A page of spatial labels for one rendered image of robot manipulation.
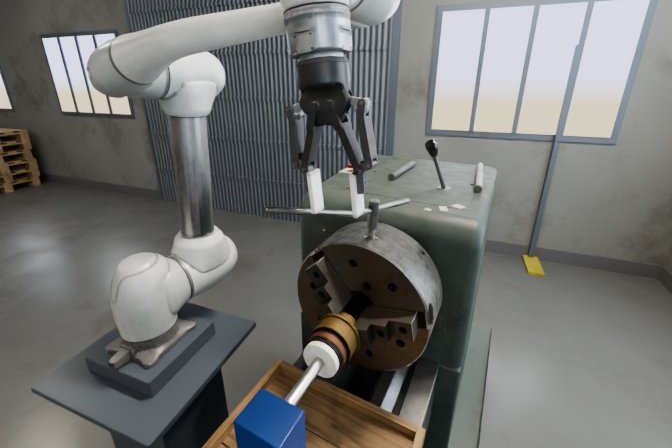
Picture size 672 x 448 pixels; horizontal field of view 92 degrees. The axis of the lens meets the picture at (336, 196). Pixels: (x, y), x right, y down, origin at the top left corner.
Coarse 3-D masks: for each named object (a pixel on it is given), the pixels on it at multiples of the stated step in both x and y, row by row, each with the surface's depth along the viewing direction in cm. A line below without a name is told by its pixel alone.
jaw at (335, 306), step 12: (312, 264) 69; (324, 264) 68; (312, 276) 68; (324, 276) 66; (336, 276) 68; (324, 288) 64; (336, 288) 67; (348, 288) 69; (324, 300) 65; (336, 300) 65; (348, 300) 67; (324, 312) 64; (336, 312) 63
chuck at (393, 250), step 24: (336, 240) 69; (360, 240) 67; (384, 240) 68; (336, 264) 69; (360, 264) 66; (384, 264) 63; (408, 264) 64; (312, 288) 75; (360, 288) 68; (384, 288) 65; (408, 288) 62; (432, 288) 66; (312, 312) 77; (360, 312) 76; (432, 312) 65; (360, 360) 74; (384, 360) 71; (408, 360) 67
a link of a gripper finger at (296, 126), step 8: (288, 112) 49; (288, 120) 50; (296, 120) 50; (296, 128) 50; (296, 136) 50; (296, 144) 50; (304, 144) 52; (296, 152) 51; (296, 160) 51; (296, 168) 52
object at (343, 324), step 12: (324, 324) 60; (336, 324) 60; (348, 324) 61; (312, 336) 59; (324, 336) 58; (336, 336) 58; (348, 336) 59; (336, 348) 56; (348, 348) 58; (348, 360) 59; (336, 372) 58
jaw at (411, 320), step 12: (372, 312) 65; (384, 312) 64; (396, 312) 64; (408, 312) 63; (420, 312) 63; (360, 324) 62; (372, 324) 61; (384, 324) 61; (396, 324) 61; (408, 324) 60; (420, 324) 64; (360, 336) 61; (372, 336) 62; (384, 336) 61; (396, 336) 62; (408, 336) 61
